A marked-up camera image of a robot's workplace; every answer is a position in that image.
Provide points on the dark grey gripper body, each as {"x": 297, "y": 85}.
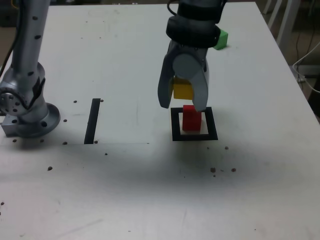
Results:
{"x": 197, "y": 51}

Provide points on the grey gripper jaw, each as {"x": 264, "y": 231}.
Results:
{"x": 200, "y": 92}
{"x": 165, "y": 85}

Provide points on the yellow cube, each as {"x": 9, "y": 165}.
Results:
{"x": 182, "y": 91}

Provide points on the green cube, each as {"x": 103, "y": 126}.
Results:
{"x": 222, "y": 41}

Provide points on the red cube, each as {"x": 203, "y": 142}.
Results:
{"x": 191, "y": 121}

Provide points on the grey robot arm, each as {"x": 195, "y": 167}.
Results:
{"x": 27, "y": 50}

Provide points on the black tape square outline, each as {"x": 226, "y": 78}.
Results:
{"x": 175, "y": 125}

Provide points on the black tape strip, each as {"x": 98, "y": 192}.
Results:
{"x": 91, "y": 122}

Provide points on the white furniture leg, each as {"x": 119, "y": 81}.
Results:
{"x": 286, "y": 22}
{"x": 275, "y": 12}
{"x": 267, "y": 6}

